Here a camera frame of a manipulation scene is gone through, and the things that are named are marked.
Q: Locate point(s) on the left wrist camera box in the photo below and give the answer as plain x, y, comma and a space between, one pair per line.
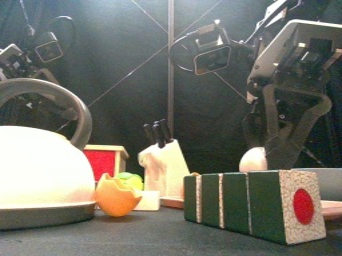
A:
49, 50

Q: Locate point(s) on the white toy egg half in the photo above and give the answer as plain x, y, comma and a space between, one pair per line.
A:
252, 160

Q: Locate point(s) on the green wooden sushi roll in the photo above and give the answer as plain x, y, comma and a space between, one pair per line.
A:
262, 203

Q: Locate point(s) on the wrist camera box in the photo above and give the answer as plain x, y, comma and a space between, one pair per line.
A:
213, 58
49, 50

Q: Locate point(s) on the small white cube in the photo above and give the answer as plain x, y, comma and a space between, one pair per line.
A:
150, 200

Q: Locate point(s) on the orange cracked egg shell half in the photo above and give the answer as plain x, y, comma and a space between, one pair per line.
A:
115, 200

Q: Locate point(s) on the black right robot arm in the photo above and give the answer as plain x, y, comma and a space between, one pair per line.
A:
288, 8

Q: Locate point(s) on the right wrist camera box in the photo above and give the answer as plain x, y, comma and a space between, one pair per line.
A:
213, 58

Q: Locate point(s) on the vertical metal frame pole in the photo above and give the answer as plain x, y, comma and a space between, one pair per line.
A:
171, 66

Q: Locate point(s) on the white toy knife block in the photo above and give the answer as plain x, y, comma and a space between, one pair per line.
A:
167, 170

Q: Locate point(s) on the red wooden box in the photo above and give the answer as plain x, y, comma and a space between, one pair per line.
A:
103, 160

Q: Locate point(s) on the green toy lettuce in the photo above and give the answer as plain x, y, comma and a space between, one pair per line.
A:
131, 180

